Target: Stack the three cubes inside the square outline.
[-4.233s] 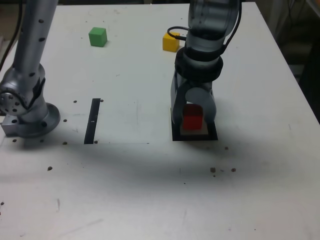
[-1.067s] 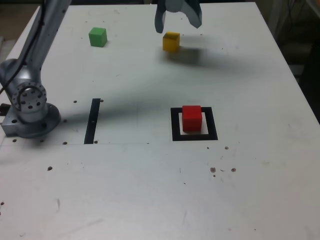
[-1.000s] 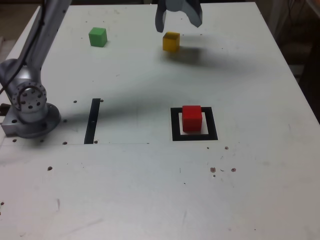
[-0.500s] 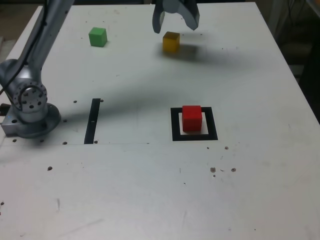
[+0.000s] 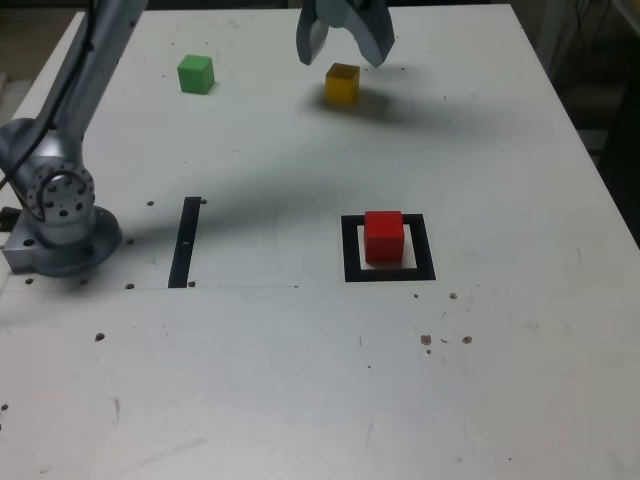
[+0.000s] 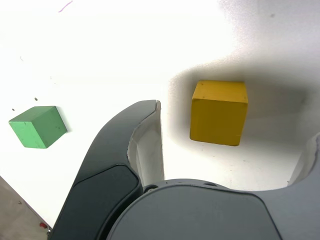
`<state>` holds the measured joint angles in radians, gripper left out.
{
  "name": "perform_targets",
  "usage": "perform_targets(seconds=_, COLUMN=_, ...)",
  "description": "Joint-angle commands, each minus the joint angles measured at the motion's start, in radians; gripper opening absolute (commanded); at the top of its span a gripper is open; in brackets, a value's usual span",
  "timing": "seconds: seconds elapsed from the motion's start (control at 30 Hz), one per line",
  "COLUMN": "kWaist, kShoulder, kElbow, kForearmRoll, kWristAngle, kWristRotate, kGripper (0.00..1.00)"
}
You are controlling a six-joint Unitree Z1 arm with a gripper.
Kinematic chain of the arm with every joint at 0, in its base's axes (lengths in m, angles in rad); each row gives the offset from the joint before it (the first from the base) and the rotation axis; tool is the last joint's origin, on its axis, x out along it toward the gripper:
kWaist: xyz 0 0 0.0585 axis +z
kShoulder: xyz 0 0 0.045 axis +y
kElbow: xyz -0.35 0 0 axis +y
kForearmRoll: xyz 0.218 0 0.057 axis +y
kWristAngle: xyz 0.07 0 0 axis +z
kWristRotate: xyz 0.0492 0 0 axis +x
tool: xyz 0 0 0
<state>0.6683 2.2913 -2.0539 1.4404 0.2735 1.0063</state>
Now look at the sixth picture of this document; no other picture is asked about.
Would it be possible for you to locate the green cube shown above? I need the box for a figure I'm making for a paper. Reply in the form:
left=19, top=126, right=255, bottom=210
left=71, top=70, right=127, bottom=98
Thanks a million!
left=8, top=105, right=69, bottom=150

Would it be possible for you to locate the yellow cube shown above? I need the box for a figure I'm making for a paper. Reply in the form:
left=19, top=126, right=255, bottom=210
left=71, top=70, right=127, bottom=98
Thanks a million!
left=188, top=79, right=249, bottom=147

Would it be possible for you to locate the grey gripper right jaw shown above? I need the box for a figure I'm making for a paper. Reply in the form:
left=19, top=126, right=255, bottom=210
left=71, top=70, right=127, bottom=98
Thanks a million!
left=107, top=131, right=320, bottom=240

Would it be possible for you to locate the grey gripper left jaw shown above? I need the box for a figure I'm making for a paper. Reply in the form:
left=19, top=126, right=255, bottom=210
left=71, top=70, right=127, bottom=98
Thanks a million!
left=48, top=99, right=166, bottom=240

